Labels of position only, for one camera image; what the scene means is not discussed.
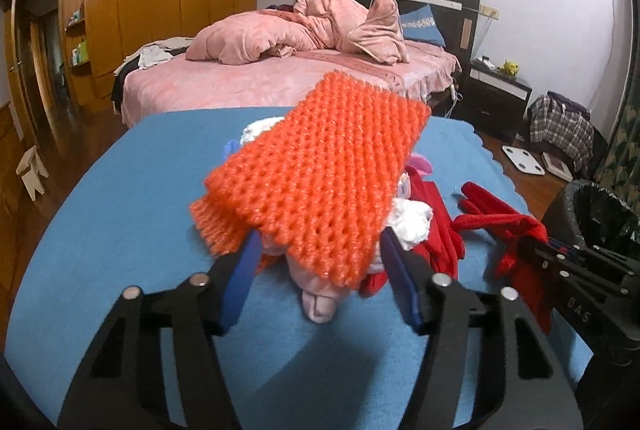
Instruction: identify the bin with black bag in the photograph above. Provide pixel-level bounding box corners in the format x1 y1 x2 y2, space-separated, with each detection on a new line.
542 179 640 263

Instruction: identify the red glove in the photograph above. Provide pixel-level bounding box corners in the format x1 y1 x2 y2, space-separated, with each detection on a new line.
452 182 553 335

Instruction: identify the dark nightstand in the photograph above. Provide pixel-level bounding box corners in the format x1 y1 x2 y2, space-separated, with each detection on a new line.
462 60 533 142

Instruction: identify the blue table cloth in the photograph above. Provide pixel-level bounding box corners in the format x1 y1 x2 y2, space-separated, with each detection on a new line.
5 107 596 430

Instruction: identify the pink duvet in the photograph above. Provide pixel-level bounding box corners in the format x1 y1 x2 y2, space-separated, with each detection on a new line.
186 0 373 66

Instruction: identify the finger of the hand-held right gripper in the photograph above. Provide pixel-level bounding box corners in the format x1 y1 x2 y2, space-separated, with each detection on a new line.
547 237 640 272
517 237 576 285

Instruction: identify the plaid cloth on chair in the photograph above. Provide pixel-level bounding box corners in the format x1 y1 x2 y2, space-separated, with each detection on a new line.
527 92 596 172

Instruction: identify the square floor scale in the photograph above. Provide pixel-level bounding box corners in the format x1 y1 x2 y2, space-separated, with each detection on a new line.
542 152 574 182

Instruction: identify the white tissue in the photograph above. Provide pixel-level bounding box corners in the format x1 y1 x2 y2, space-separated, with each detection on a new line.
241 116 292 147
387 199 434 252

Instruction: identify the orange knitted mesh cloth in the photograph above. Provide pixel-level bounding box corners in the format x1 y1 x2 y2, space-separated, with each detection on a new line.
190 70 432 288

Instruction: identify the pile of clothes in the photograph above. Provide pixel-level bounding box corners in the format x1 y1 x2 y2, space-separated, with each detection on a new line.
114 37 196 72

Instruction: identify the white bathroom scale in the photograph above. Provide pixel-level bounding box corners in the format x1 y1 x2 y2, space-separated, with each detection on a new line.
502 146 546 177

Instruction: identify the green patterned curtain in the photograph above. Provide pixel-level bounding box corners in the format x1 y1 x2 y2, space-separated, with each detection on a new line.
595 105 640 191

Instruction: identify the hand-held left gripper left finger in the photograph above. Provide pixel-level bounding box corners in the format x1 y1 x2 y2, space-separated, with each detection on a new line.
57 230 263 430

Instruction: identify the bed with pink sheet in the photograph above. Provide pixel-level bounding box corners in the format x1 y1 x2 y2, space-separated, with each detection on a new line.
120 0 481 131

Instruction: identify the small pink scrap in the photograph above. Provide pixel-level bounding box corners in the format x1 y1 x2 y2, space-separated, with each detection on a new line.
407 153 434 176

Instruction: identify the pink fabric pouch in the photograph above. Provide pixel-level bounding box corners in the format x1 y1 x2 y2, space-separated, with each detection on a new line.
260 240 387 324

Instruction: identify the dark headboard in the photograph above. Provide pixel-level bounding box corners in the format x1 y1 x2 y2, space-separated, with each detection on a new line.
297 0 481 62

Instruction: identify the red cloth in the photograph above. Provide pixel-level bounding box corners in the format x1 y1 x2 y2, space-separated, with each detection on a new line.
357 165 467 299

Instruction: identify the blue pillow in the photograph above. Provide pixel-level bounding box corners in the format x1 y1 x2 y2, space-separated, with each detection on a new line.
400 3 447 47

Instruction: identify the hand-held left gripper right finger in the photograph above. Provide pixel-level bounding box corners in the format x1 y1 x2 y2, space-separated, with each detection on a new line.
379 227 587 430

